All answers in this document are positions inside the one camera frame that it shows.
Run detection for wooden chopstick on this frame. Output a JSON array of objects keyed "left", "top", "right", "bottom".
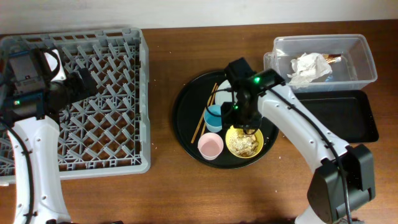
[
  {"left": 190, "top": 83, "right": 218, "bottom": 144},
  {"left": 200, "top": 86, "right": 220, "bottom": 138}
]

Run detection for rice and peanut shell scraps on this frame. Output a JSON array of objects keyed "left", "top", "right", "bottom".
[{"left": 229, "top": 129, "right": 259, "bottom": 157}]

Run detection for crumpled white tissue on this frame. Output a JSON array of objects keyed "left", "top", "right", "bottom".
[{"left": 287, "top": 53, "right": 332, "bottom": 84}]

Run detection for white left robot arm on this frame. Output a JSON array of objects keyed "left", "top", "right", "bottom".
[{"left": 1, "top": 48, "right": 98, "bottom": 223}]

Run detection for yellow bowl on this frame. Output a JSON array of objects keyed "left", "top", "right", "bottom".
[{"left": 225, "top": 126, "right": 264, "bottom": 159}]

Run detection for clear plastic bin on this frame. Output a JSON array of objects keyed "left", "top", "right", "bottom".
[{"left": 264, "top": 34, "right": 377, "bottom": 93}]

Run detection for wooden chopstick right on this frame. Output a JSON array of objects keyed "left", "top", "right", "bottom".
[{"left": 200, "top": 86, "right": 220, "bottom": 138}]

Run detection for brown snack wrapper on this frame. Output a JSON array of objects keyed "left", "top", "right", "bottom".
[{"left": 322, "top": 54, "right": 342, "bottom": 63}]

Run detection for grey plastic dishwasher rack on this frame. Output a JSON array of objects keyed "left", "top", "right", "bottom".
[{"left": 1, "top": 28, "right": 150, "bottom": 180}]

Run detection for blue plastic cup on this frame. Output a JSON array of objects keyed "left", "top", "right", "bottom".
[{"left": 204, "top": 105, "right": 222, "bottom": 133}]

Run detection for grey-white plate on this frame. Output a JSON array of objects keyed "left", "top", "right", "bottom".
[{"left": 215, "top": 80, "right": 232, "bottom": 105}]

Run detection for round black tray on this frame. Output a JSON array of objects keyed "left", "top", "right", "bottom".
[{"left": 172, "top": 70, "right": 279, "bottom": 169}]

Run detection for pink plastic cup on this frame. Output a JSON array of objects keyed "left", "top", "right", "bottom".
[{"left": 198, "top": 133, "right": 224, "bottom": 161}]

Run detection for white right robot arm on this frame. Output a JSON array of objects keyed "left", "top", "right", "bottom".
[{"left": 221, "top": 58, "right": 376, "bottom": 223}]

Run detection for rectangular black tray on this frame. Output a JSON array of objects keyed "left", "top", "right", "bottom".
[{"left": 296, "top": 90, "right": 379, "bottom": 143}]

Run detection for wooden chopstick left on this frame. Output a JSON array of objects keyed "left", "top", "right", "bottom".
[{"left": 190, "top": 83, "right": 218, "bottom": 144}]

